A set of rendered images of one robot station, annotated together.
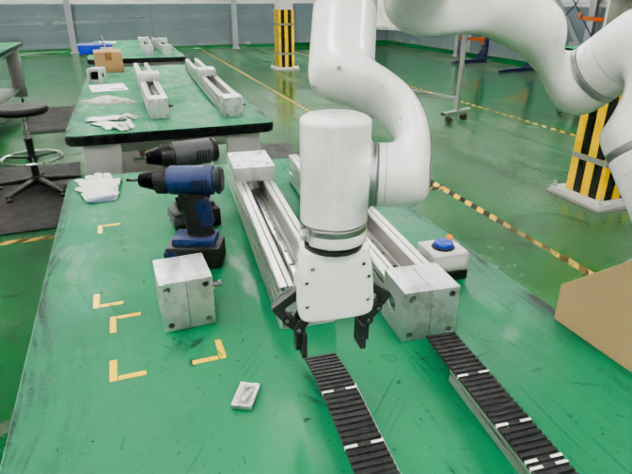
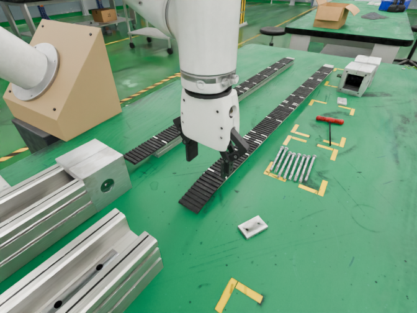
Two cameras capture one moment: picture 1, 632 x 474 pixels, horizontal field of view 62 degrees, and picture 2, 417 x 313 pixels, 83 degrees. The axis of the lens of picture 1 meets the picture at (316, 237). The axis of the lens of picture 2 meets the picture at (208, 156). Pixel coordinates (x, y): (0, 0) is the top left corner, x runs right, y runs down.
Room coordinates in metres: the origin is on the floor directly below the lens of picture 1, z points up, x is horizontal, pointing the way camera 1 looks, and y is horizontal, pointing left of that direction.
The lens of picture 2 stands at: (0.83, 0.26, 1.17)
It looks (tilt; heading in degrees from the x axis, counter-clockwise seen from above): 39 degrees down; 232
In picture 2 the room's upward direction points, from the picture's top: straight up
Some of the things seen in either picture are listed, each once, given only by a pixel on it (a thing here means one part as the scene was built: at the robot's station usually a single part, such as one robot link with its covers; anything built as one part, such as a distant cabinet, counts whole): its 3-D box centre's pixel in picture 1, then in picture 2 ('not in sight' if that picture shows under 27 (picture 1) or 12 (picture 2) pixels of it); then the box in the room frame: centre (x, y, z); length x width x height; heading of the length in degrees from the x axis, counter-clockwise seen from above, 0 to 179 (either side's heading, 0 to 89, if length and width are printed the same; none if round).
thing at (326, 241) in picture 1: (331, 229); (209, 77); (0.61, -0.02, 1.04); 0.09 x 0.08 x 0.03; 105
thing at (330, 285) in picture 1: (332, 273); (208, 112); (0.61, -0.02, 0.98); 0.10 x 0.07 x 0.11; 105
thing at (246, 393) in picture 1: (245, 395); (252, 227); (0.60, 0.10, 0.78); 0.05 x 0.03 x 0.01; 171
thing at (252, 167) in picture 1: (250, 170); not in sight; (1.41, 0.18, 0.87); 0.16 x 0.11 x 0.07; 15
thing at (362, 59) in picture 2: not in sight; (360, 70); (-0.31, -0.14, 0.83); 0.11 x 0.10 x 0.10; 108
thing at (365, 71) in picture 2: not in sight; (352, 78); (-0.19, -0.11, 0.83); 0.11 x 0.10 x 0.10; 103
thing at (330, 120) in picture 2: not in sight; (329, 131); (0.17, 0.01, 0.79); 0.16 x 0.08 x 0.02; 30
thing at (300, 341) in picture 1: (292, 333); (232, 164); (0.60, 0.03, 0.89); 0.03 x 0.03 x 0.07; 15
